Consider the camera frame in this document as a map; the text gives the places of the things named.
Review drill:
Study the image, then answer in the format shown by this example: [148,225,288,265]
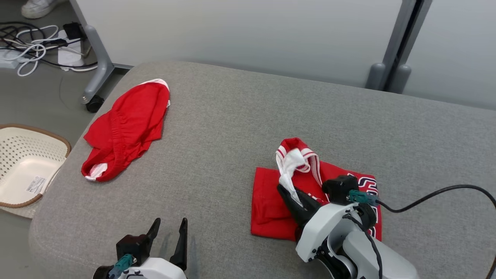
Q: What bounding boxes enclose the black camera cable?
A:
[92,254,134,279]
[349,184,496,214]

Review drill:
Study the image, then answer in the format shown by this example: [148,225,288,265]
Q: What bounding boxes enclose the black floor cable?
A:
[0,21,98,71]

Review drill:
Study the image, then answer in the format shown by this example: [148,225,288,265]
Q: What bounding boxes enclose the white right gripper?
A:
[277,184,363,263]

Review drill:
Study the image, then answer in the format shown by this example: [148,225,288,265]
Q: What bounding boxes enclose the black left camera cable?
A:
[92,254,134,279]

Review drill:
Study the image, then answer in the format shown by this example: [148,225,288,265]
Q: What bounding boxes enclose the red white striped jersey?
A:
[251,137,382,241]

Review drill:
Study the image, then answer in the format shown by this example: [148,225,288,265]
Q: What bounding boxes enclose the black caster wheel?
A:
[86,95,105,113]

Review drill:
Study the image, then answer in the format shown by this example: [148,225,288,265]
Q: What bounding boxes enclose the grey partition post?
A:
[365,0,432,93]

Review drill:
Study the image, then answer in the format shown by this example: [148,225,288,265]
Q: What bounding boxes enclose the grey metal desk frame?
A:
[70,0,132,105]

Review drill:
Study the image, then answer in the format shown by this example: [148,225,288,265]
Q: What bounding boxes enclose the white shoe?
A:
[21,0,59,19]

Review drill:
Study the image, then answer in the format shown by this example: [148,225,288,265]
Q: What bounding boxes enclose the white floor cable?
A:
[0,25,59,77]

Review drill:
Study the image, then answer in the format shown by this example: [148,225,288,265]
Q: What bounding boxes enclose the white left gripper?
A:
[116,217,188,279]

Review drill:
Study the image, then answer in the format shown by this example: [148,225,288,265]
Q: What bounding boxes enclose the red shorts with white trim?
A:
[81,79,171,182]

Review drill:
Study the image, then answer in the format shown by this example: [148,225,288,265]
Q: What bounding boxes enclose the black power adapter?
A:
[63,22,84,40]

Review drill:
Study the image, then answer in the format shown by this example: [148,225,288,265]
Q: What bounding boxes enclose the white laundry basket brown rim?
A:
[0,124,72,209]

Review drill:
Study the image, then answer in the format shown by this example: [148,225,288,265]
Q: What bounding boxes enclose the black right camera cable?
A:
[349,184,496,214]

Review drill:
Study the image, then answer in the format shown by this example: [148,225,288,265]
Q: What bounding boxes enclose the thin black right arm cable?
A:
[342,214,384,279]

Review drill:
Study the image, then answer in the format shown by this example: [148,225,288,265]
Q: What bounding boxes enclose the white power strip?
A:
[0,48,29,69]

